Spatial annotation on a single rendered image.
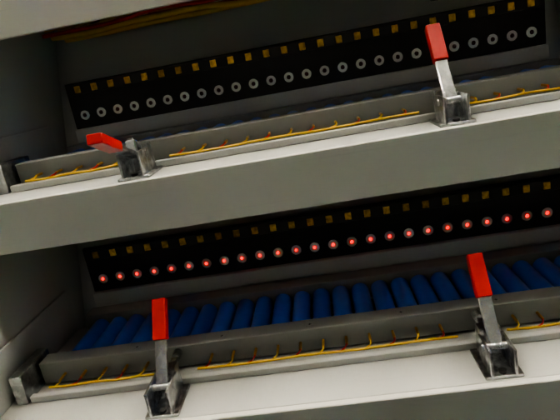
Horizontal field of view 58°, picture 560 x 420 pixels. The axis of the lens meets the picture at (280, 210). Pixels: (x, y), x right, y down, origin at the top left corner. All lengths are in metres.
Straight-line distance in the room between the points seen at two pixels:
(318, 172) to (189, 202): 0.11
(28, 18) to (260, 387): 0.38
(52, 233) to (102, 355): 0.13
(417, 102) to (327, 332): 0.22
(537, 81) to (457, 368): 0.26
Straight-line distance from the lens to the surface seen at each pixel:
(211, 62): 0.60
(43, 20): 0.53
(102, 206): 0.45
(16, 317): 0.56
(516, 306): 0.48
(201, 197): 0.42
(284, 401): 0.42
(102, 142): 0.39
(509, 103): 0.48
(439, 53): 0.45
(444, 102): 0.42
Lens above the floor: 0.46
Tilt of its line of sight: 6 degrees up
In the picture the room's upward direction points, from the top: 8 degrees counter-clockwise
